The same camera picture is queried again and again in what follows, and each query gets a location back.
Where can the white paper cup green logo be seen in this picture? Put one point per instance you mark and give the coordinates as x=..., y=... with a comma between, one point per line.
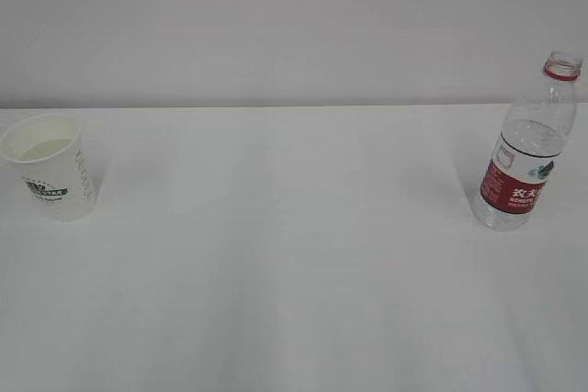
x=48, y=154

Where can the clear water bottle red label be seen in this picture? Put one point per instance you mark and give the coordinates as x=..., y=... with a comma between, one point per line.
x=534, y=134

